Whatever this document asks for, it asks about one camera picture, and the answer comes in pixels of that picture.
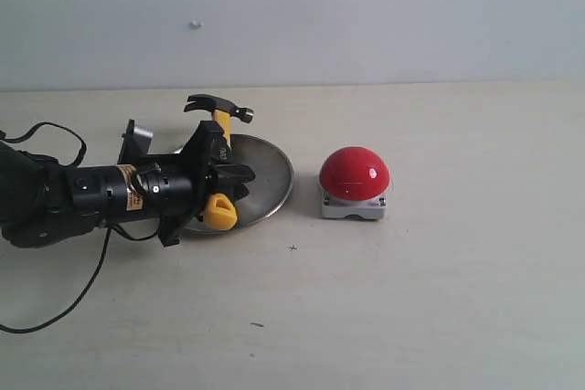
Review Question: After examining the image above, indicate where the yellow black claw hammer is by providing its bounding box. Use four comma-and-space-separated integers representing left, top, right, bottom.
184, 93, 254, 231

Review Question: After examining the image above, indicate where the small white wall peg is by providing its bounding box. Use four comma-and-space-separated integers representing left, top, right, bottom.
189, 20, 202, 29

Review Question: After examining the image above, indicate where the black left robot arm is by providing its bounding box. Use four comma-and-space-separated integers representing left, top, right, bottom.
1, 121, 255, 248

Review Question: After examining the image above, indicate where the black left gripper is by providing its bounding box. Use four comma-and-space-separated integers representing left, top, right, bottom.
136, 120, 256, 247

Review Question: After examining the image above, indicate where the red dome push button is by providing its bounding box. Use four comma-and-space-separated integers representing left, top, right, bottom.
318, 146, 392, 221

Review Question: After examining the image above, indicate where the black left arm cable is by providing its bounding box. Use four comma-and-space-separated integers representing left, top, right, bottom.
0, 121, 161, 334

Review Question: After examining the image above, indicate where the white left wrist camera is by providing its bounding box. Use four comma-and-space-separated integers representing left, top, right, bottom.
118, 119, 154, 163

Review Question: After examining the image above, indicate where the round steel plate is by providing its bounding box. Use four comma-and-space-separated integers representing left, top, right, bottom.
171, 133, 295, 235

